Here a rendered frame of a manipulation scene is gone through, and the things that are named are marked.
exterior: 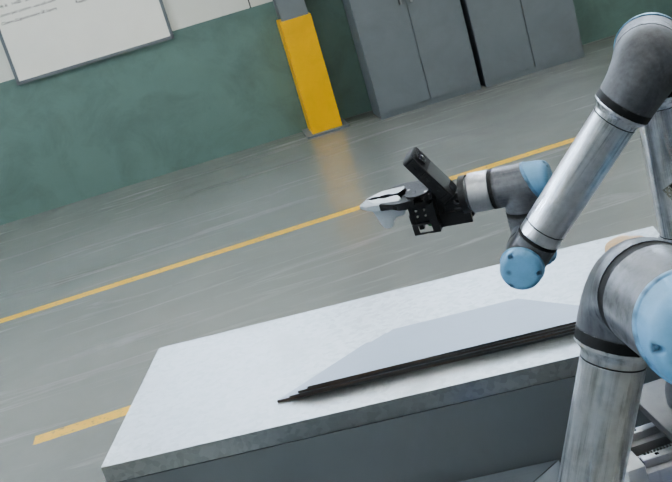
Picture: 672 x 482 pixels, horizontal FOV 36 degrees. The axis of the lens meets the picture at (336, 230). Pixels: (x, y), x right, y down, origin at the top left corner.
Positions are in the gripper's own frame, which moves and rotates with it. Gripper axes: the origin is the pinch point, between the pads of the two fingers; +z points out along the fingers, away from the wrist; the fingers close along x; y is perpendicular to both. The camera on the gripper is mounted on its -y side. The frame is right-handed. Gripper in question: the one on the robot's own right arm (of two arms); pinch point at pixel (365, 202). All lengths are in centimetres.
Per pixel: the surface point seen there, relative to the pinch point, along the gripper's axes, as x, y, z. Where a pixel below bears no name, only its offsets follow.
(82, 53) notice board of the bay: 685, 103, 479
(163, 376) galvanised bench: 15, 43, 70
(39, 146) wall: 648, 170, 542
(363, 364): 3.5, 38.9, 13.8
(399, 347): 9.5, 39.7, 7.1
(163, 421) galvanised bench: -8, 39, 59
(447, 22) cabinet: 766, 181, 154
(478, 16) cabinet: 778, 186, 127
